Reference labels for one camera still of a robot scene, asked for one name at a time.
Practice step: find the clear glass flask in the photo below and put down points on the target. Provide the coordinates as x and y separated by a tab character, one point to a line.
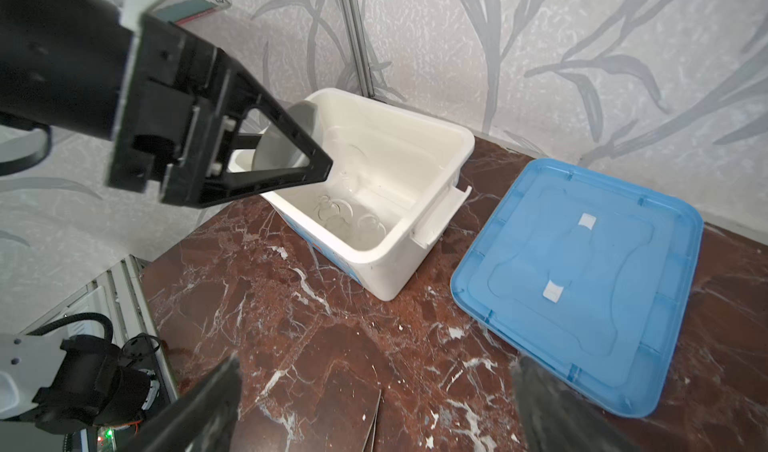
329	211

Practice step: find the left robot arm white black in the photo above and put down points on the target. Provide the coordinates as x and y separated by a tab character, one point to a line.
62	66

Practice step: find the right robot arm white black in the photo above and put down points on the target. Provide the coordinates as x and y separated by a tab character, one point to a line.
69	375

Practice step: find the blue plastic bin lid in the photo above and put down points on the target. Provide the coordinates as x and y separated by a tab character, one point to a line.
588	275

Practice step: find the thin metal tweezers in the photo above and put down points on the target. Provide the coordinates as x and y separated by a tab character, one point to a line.
369	444

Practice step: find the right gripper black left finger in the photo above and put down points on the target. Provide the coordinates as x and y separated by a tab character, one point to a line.
203	419

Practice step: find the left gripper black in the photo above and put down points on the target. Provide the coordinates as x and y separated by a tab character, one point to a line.
177	92

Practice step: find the white plastic storage bin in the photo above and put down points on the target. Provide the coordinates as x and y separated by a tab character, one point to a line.
413	168

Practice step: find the clear plastic measuring cup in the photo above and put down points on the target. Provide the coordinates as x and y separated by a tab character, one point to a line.
347	179

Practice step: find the clear wall shelf green mat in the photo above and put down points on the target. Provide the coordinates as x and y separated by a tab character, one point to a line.
190	10

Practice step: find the small clear glass beaker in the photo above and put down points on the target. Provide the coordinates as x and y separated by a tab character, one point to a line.
370	231

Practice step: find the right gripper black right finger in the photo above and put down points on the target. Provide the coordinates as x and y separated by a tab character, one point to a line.
555	418

